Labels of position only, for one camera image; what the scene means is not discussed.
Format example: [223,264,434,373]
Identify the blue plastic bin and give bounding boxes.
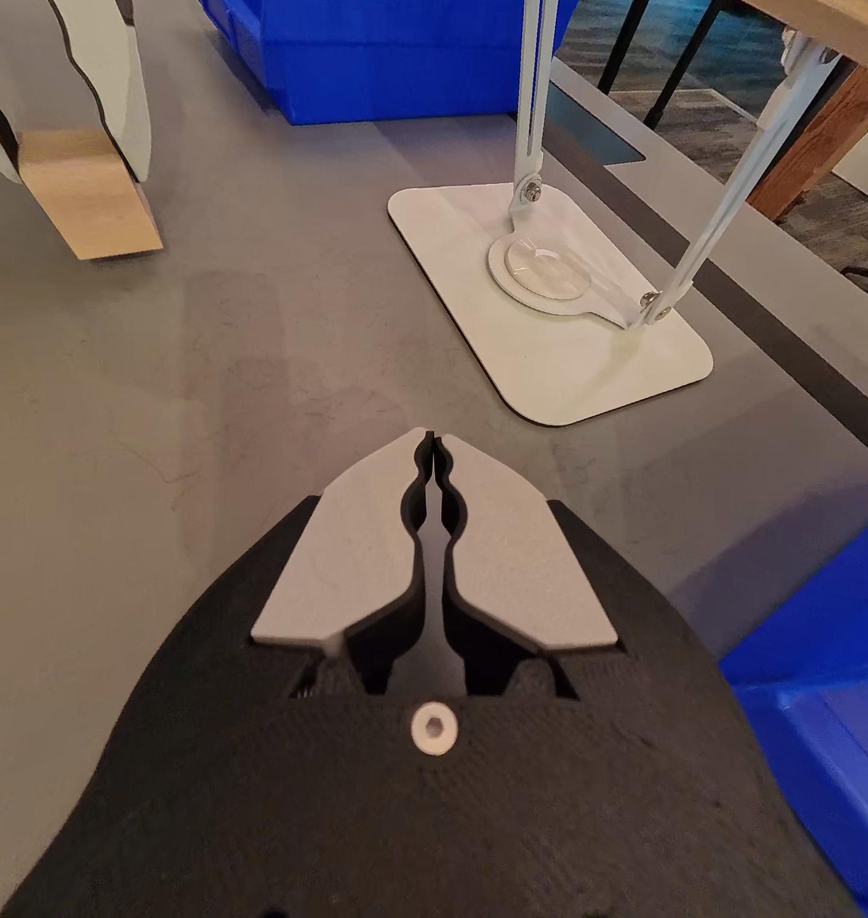
[719,505,868,918]
[198,0,574,126]

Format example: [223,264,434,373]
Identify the grey desk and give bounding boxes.
[0,0,868,918]

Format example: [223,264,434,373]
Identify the brown wooden beam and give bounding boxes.
[746,63,868,225]

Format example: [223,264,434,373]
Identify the wooden cube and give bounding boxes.
[16,129,164,261]

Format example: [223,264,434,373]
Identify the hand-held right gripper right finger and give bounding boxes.
[437,434,619,695]

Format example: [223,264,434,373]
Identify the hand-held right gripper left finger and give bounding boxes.
[251,429,429,695]

